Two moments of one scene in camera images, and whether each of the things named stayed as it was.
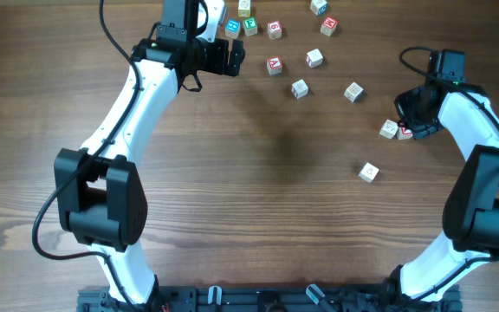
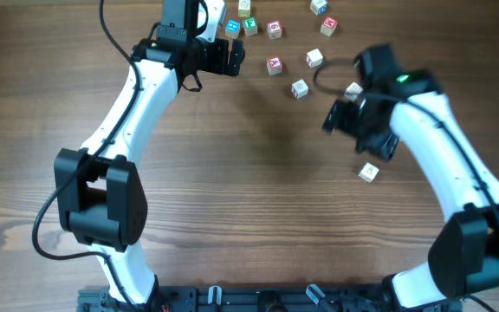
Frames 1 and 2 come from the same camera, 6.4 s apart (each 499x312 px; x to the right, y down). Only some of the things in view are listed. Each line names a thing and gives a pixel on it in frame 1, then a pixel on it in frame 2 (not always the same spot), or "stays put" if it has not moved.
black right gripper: (417, 126) → (345, 118)
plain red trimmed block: (300, 88) stays put
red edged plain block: (314, 58) stays put
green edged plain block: (368, 172) stays put
